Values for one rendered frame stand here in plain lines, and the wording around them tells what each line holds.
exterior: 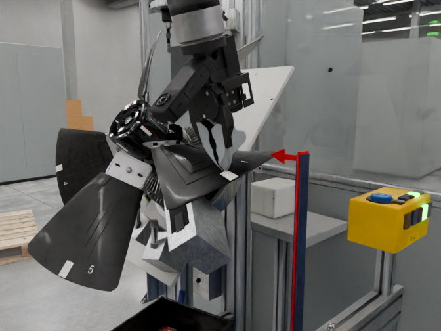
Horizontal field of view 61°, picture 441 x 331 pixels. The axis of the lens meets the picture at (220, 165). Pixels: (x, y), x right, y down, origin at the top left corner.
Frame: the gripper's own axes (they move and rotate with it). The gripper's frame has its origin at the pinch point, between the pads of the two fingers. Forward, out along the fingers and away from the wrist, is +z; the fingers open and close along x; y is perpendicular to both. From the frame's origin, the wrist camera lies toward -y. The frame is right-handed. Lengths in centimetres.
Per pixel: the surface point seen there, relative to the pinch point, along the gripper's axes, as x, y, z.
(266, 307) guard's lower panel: 52, 49, 99
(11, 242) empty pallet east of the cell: 274, -5, 107
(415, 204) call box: -19.2, 30.1, 19.0
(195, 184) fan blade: 1.2, -5.0, 1.3
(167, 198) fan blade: 2.9, -9.8, 1.8
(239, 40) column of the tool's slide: 59, 70, -12
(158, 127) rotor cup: 25.7, 5.8, -3.0
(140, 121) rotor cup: 25.7, 1.8, -5.8
